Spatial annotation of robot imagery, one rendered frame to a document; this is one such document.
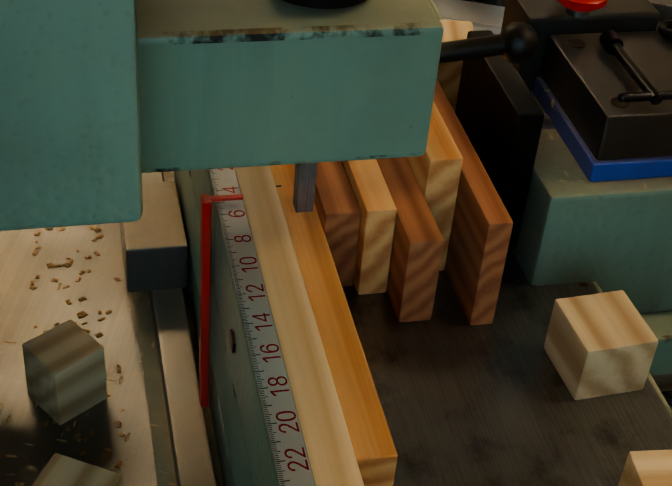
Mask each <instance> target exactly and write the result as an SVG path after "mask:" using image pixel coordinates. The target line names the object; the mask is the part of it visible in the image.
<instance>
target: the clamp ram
mask: <svg viewBox="0 0 672 486"><path fill-rule="evenodd" d="M490 35H494V34H493V32H492V31H490V30H480V31H469V32H468V34H467V39H468V38H475V37H483V36H490ZM455 114H456V116H457V118H458V119H459V121H460V123H461V125H462V127H463V129H464V131H465V133H466V134H467V136H468V138H469V140H470V142H471V144H472V146H473V148H474V149H475V151H476V153H477V155H478V157H479V159H480V161H481V163H482V164H483V166H484V168H485V170H486V172H487V174H488V176H489V178H490V179H491V181H492V183H493V185H494V187H495V189H496V191H497V193H498V195H499V196H500V198H501V200H502V202H503V204H504V206H505V208H506V210H507V211H508V213H509V215H510V217H511V219H512V221H513V227H512V232H511V237H510V242H509V246H508V250H514V249H516V247H517V242H518V237H519V233H520V228H521V223H522V219H523V214H524V209H525V205H526V200H527V195H528V191H529V186H530V181H531V177H532V172H533V167H534V162H535V158H536V153H537V148H538V144H539V139H540V134H541V130H542V129H555V127H554V125H553V123H552V120H551V118H550V117H549V116H548V115H547V114H544V112H543V111H542V109H541V107H540V106H539V104H538V103H537V101H536V100H535V98H534V96H533V95H532V93H531V92H530V90H529V89H528V87H527V85H526V84H525V82H524V81H523V79H522V78H521V76H520V74H519V73H518V71H517V70H516V68H515V67H514V65H513V64H512V63H510V62H508V61H506V60H505V59H504V58H503V57H502V56H501V55H499V56H492V57H485V58H478V59H471V60H464V61H463V65H462V71H461V78H460V84H459V90H458V96H457V103H456V109H455Z"/></svg>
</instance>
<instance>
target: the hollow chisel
mask: <svg viewBox="0 0 672 486"><path fill-rule="evenodd" d="M316 170H317V163H301V164H295V178H294V193H293V205H294V208H295V211H296V213H300V212H313V209H314V196H315V183H316Z"/></svg>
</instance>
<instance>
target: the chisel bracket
mask: <svg viewBox="0 0 672 486"><path fill-rule="evenodd" d="M136 6H137V39H138V71H139V104H140V136H141V169H142V173H153V172H169V171H186V170H202V169H219V168H235V167H252V166H268V165H285V164H301V163H318V162H334V161H351V160H367V159H384V158H400V157H417V156H421V155H424V153H425V152H426V148H427V141H428V134H429V127H430V120H431V114H432V107H433V100H434V93H435V86H436V79H437V72H438V65H439V58H440V52H441V45H442V38H443V31H444V29H443V26H442V23H441V22H440V20H439V18H438V16H437V15H436V13H435V11H434V9H433V8H432V6H431V4H430V2H429V1H428V0H366V1H364V2H363V3H360V4H357V5H354V6H350V7H345V8H337V9H317V8H308V7H302V6H298V5H294V4H291V3H288V2H285V1H283V0H136Z"/></svg>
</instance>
